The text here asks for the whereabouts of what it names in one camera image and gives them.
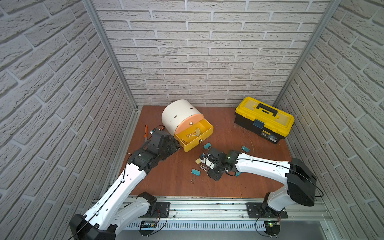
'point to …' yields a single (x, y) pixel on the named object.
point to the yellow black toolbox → (264, 119)
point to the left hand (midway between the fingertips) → (178, 142)
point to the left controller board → (147, 224)
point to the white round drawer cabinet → (179, 114)
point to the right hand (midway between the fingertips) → (214, 171)
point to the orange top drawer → (187, 122)
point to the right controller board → (272, 227)
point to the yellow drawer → (206, 128)
